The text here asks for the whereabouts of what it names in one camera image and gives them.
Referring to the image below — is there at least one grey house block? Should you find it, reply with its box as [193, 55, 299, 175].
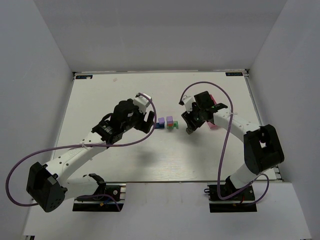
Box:
[186, 128, 193, 135]

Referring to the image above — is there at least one dark blue rectangular block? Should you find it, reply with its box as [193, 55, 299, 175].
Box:
[155, 122, 165, 129]

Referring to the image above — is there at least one green hospital arch block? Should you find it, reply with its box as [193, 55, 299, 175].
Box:
[166, 121, 179, 130]

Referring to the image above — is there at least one pink plastic box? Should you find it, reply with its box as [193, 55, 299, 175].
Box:
[204, 94, 220, 131]

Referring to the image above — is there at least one purple printed cube block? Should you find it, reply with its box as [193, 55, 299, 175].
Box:
[166, 116, 174, 123]

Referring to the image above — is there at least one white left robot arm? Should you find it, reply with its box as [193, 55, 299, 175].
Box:
[26, 93, 156, 213]

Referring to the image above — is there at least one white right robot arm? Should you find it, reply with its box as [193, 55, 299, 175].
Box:
[179, 91, 285, 195]

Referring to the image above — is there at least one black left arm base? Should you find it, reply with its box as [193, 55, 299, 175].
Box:
[72, 183, 126, 213]

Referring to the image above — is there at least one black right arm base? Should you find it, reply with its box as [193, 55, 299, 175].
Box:
[204, 184, 257, 213]

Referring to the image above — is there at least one right corner label sticker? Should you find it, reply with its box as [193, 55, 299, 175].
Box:
[225, 72, 243, 77]

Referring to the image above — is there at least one corner label sticker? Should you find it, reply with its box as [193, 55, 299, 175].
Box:
[225, 72, 243, 77]
[75, 75, 93, 80]

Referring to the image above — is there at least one left corner label sticker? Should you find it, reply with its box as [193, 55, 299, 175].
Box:
[75, 75, 93, 80]

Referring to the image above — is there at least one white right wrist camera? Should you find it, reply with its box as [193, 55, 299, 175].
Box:
[179, 95, 196, 114]

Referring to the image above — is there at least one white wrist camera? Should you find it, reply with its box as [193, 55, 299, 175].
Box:
[133, 94, 151, 114]
[179, 95, 196, 114]

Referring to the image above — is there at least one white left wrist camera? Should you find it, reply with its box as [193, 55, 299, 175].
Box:
[133, 94, 151, 114]

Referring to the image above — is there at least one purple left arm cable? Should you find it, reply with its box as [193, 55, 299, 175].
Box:
[5, 92, 158, 207]

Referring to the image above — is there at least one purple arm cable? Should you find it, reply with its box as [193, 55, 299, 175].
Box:
[179, 81, 270, 206]
[5, 92, 158, 207]

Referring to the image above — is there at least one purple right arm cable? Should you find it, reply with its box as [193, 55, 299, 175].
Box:
[179, 81, 270, 206]

